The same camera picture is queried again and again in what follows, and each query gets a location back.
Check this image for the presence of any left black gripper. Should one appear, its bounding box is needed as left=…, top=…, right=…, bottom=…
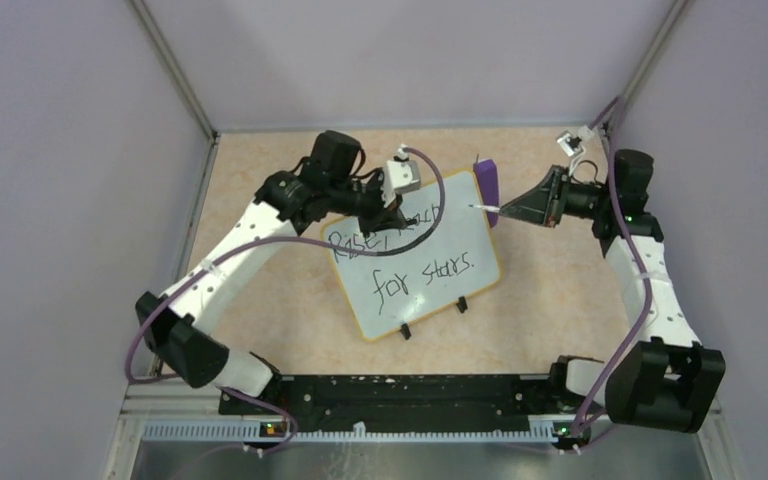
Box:
left=328, top=169, right=407, bottom=238

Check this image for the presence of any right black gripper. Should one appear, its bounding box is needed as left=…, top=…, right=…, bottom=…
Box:
left=500, top=165, right=613, bottom=228

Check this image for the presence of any yellow-framed whiteboard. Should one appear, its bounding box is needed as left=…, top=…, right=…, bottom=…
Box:
left=321, top=169, right=501, bottom=341

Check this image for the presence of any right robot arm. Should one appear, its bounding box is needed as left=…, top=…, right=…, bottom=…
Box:
left=499, top=149, right=726, bottom=433

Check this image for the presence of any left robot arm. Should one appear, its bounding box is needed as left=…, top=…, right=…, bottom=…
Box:
left=135, top=130, right=420, bottom=414

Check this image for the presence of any purple eraser holder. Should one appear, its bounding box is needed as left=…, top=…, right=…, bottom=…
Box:
left=473, top=158, right=500, bottom=228

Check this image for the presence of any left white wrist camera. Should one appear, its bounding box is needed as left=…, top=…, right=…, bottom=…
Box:
left=381, top=144, right=421, bottom=207

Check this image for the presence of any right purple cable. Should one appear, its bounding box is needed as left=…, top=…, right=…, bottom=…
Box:
left=569, top=95, right=654, bottom=455

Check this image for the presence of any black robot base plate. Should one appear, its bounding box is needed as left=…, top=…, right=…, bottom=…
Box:
left=218, top=372, right=614, bottom=435

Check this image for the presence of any white cable duct rail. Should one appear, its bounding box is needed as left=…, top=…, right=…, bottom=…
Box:
left=142, top=420, right=557, bottom=443

